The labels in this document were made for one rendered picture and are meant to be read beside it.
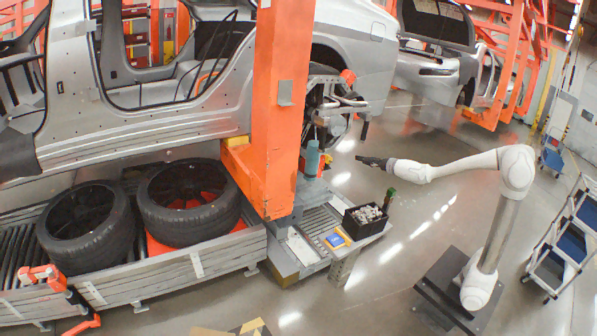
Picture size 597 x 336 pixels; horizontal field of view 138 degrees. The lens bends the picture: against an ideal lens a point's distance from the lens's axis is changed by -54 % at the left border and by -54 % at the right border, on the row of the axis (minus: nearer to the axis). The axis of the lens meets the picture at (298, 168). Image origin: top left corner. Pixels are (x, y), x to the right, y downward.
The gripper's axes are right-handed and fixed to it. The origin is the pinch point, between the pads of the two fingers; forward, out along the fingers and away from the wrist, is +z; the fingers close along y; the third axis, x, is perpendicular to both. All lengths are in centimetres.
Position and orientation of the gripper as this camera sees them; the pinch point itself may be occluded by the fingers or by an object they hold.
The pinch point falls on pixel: (360, 158)
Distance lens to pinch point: 148.9
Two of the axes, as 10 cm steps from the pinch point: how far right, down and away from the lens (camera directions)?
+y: -7.8, 2.5, -5.7
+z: -6.2, -2.1, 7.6
